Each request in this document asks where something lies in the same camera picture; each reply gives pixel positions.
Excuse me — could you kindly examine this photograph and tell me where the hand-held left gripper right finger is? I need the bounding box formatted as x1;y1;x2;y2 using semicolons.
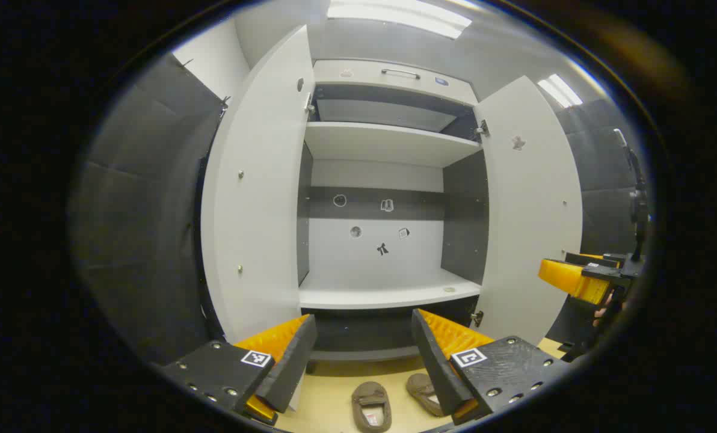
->
411;309;573;425

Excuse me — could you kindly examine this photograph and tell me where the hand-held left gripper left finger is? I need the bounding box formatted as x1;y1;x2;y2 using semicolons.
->
157;313;318;426

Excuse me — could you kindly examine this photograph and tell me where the brown slipper shoe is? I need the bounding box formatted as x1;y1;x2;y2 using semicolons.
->
405;373;446;417
351;381;392;432

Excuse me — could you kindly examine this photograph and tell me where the white cabinet door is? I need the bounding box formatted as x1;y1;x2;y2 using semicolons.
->
474;75;583;346
201;25;316;343

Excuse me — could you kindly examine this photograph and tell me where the white shoe cabinet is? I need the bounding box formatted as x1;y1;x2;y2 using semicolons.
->
297;58;490;376

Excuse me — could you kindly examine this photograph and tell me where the white cabinet shelf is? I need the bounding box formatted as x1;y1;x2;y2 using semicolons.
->
304;122;482;168
298;269;481;310

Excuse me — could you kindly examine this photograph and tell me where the white cabinet drawer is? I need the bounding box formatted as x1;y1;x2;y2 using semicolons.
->
313;59;478;106

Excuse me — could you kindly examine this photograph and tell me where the black backdrop cloth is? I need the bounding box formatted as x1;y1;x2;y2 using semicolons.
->
70;51;227;364
554;99;642;256

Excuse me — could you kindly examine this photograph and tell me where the small ceiling light panel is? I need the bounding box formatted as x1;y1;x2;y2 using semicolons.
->
538;73;583;109

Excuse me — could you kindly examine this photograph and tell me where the long ceiling light panel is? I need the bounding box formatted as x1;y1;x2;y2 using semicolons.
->
327;0;472;40

